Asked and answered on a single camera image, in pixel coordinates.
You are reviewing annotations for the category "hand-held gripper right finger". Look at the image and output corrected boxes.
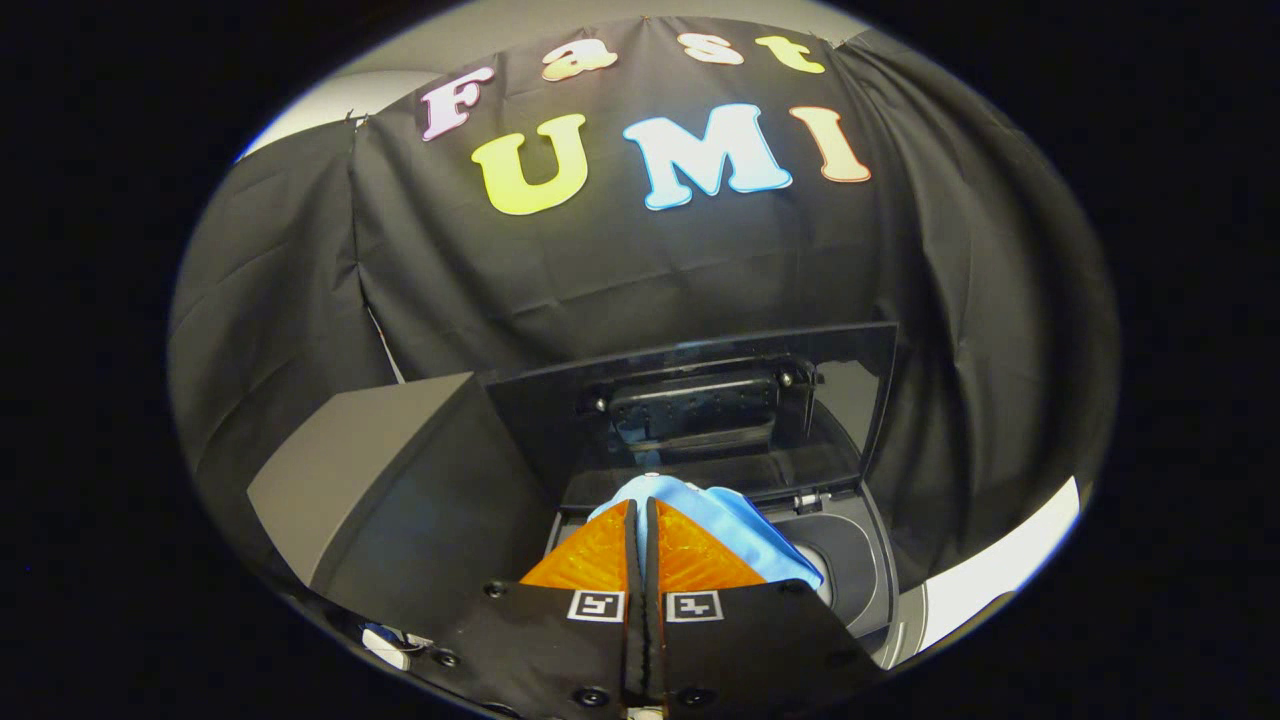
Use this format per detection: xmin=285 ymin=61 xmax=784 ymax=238
xmin=640 ymin=497 xmax=886 ymax=720

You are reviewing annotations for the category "dark grey washing machine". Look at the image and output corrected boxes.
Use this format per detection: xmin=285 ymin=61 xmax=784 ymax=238
xmin=545 ymin=478 xmax=933 ymax=671

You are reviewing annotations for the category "black backdrop cloth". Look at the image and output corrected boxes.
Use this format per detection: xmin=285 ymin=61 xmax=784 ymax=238
xmin=168 ymin=15 xmax=1119 ymax=601

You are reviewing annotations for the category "grey cabinet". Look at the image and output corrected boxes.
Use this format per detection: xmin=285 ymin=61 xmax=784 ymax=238
xmin=247 ymin=372 xmax=563 ymax=643

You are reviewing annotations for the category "white power strip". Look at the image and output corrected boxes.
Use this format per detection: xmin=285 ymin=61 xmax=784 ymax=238
xmin=360 ymin=622 xmax=437 ymax=671

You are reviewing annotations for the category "dark washing machine lid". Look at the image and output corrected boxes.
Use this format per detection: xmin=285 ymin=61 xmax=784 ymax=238
xmin=485 ymin=322 xmax=899 ymax=513

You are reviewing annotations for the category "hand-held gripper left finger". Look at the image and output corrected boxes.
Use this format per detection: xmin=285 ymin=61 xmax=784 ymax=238
xmin=415 ymin=498 xmax=641 ymax=720

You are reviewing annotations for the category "light blue polo shirt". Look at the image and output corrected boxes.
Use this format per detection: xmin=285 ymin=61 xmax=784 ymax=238
xmin=588 ymin=474 xmax=826 ymax=591

